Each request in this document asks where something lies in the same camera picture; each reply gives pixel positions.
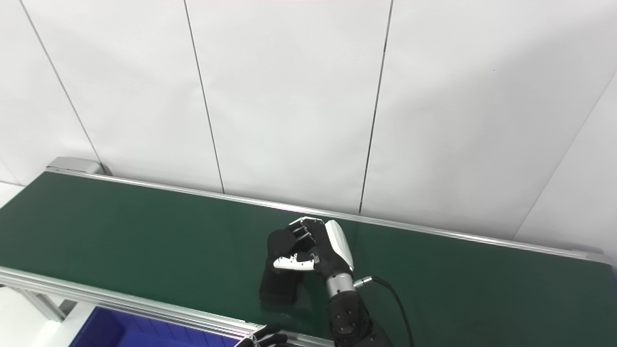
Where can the aluminium conveyor leg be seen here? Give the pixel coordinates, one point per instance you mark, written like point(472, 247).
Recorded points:
point(48, 306)

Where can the black cylinder block part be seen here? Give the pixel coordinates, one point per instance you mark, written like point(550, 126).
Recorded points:
point(279, 289)

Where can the blue plastic bin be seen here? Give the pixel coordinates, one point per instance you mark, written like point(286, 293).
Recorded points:
point(120, 332)

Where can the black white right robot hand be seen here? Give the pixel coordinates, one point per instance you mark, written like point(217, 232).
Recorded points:
point(328, 255)

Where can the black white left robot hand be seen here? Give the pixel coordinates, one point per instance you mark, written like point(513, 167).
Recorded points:
point(267, 338)

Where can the green belt aluminium conveyor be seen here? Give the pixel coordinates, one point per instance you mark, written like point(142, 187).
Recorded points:
point(144, 231)

